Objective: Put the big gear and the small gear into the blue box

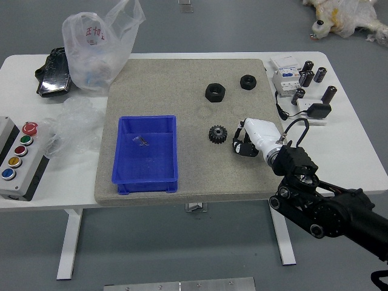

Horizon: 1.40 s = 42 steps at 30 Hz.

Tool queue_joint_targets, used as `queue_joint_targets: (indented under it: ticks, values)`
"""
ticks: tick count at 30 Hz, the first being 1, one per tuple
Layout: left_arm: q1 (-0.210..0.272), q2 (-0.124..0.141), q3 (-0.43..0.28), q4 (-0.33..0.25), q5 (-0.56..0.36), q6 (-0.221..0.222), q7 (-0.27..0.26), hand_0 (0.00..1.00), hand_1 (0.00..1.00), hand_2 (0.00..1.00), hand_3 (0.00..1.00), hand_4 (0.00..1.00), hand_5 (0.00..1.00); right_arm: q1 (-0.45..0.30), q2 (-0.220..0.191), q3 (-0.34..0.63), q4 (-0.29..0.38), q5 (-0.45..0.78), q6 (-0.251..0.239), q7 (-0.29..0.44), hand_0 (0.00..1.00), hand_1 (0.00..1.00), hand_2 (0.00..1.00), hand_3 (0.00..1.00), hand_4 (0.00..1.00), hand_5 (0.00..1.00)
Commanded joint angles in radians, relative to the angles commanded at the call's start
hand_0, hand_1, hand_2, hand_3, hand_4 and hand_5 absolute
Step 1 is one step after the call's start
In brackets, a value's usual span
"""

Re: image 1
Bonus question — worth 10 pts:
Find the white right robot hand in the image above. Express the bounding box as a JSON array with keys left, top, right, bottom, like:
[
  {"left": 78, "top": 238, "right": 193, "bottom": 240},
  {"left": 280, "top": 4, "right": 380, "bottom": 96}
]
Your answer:
[{"left": 232, "top": 117, "right": 285, "bottom": 158}]

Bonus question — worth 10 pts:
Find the large black gear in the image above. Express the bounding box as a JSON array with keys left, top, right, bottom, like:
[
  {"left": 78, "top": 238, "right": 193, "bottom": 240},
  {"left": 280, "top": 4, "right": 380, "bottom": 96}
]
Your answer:
[{"left": 208, "top": 124, "right": 229, "bottom": 144}]

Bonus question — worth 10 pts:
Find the small black hex nut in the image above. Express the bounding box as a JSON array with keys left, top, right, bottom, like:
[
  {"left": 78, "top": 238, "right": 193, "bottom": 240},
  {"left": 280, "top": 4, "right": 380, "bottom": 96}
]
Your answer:
[{"left": 239, "top": 74, "right": 258, "bottom": 91}]

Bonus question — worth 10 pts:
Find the big black hex nut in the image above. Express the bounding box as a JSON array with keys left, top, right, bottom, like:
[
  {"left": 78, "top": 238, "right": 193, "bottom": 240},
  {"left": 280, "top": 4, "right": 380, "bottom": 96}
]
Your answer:
[{"left": 204, "top": 82, "right": 226, "bottom": 103}]

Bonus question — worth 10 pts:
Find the blue plastic box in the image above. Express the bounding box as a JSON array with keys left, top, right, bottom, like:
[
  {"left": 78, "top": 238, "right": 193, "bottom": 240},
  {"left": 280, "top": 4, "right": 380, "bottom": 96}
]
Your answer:
[{"left": 111, "top": 115, "right": 179, "bottom": 195}]

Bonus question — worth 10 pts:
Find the grey push-button control box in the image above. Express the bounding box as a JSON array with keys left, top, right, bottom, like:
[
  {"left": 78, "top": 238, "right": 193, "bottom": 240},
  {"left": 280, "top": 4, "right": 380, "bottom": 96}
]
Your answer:
[{"left": 0, "top": 115, "right": 51, "bottom": 202}]

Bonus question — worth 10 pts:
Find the white circuit breaker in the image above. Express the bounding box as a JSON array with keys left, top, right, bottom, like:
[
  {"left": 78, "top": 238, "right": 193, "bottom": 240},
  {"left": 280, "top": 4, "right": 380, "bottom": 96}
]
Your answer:
[{"left": 270, "top": 55, "right": 307, "bottom": 99}]

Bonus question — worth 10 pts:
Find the black plug adapter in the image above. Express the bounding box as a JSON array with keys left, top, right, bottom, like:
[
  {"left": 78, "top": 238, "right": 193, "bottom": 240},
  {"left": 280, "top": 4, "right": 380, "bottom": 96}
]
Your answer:
[{"left": 306, "top": 102, "right": 332, "bottom": 119}]

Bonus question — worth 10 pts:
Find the grey-brown speckled mat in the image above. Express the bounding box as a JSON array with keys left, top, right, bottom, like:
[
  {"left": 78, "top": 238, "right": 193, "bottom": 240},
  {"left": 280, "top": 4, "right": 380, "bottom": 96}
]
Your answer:
[{"left": 93, "top": 58, "right": 286, "bottom": 208}]

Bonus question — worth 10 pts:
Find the white table leg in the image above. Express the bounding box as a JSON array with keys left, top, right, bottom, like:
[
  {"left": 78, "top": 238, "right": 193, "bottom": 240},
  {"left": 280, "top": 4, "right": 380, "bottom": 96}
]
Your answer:
[
  {"left": 56, "top": 208, "right": 84, "bottom": 281},
  {"left": 270, "top": 206, "right": 296, "bottom": 267}
]

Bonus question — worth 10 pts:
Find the small clear screw bag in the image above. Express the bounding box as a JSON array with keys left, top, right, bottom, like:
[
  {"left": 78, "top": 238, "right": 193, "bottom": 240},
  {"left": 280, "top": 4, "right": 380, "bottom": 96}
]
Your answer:
[{"left": 132, "top": 135, "right": 150, "bottom": 148}]

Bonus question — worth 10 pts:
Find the metal floor socket cover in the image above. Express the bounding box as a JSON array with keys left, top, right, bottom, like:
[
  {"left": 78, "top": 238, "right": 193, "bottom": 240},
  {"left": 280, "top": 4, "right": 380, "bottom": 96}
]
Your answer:
[{"left": 178, "top": 0, "right": 195, "bottom": 14}]

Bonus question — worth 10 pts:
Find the grey metal plate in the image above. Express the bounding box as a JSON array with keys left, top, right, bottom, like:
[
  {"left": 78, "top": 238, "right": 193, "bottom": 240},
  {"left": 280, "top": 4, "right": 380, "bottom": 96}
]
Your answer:
[{"left": 103, "top": 276, "right": 256, "bottom": 291}]

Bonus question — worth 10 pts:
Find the white plastic shopping bag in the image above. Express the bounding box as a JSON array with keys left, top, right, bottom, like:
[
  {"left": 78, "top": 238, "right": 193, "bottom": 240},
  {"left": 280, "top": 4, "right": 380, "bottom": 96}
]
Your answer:
[{"left": 61, "top": 0, "right": 147, "bottom": 97}]

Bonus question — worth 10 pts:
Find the crumpled clear plastic wrap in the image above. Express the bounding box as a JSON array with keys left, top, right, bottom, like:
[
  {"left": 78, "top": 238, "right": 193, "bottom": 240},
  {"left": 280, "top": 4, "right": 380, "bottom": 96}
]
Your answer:
[{"left": 42, "top": 96, "right": 105, "bottom": 159}]

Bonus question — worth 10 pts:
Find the black plastic tray stack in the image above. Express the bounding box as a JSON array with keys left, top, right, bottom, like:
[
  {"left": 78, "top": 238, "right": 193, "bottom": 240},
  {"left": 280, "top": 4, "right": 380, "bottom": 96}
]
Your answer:
[{"left": 34, "top": 46, "right": 74, "bottom": 99}]

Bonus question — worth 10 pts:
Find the black adapter cord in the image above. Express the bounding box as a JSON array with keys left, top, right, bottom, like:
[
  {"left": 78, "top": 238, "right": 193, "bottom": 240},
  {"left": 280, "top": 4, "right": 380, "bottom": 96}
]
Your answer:
[{"left": 275, "top": 90, "right": 309, "bottom": 122}]

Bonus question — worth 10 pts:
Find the metal table bracket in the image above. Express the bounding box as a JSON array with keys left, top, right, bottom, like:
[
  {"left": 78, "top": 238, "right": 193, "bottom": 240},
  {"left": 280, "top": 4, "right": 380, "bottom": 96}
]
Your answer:
[{"left": 185, "top": 202, "right": 209, "bottom": 213}]

